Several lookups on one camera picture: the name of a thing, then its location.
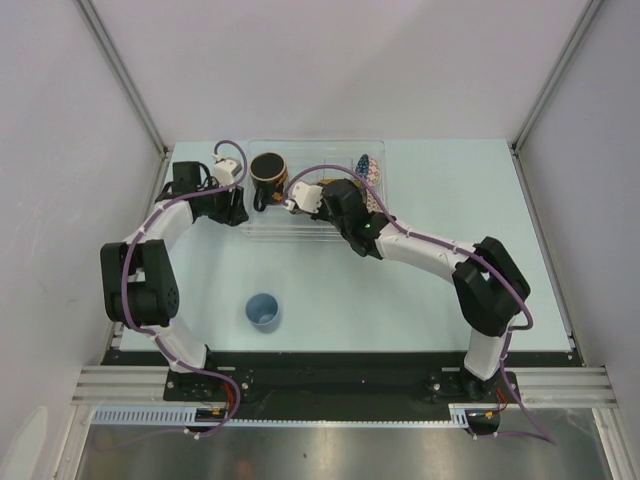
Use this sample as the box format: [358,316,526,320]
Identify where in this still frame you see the light blue cup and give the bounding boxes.
[245,293,280,333]

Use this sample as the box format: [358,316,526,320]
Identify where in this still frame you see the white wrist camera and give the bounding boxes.
[212,158,244,187]
[283,181,323,214]

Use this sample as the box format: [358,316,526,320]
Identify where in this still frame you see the blue triangle pattern bowl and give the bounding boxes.
[355,154,382,186]

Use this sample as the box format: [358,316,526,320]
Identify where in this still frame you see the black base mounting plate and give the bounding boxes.
[101,349,583,403]

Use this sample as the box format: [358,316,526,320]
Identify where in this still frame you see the brown lattice pattern bowl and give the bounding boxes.
[366,192,384,213]

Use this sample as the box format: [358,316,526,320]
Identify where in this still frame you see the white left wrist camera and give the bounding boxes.
[212,158,244,187]

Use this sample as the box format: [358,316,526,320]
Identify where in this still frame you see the aluminium frame rail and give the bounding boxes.
[72,0,168,158]

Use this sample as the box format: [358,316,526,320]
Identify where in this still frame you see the white wire dish rack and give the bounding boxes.
[240,139,387,241]

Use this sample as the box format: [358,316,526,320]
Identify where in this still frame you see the white slotted cable duct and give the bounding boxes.
[92,406,225,427]

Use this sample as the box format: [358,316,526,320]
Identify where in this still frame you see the black skull mug red inside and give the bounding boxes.
[249,152,288,212]

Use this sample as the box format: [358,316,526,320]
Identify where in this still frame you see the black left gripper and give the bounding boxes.
[200,177,248,227]

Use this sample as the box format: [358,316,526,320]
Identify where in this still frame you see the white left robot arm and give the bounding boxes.
[100,158,248,400]

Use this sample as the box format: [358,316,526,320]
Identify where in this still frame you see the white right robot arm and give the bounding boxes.
[290,179,531,401]

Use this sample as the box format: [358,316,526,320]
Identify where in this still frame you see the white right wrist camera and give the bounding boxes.
[283,181,323,214]

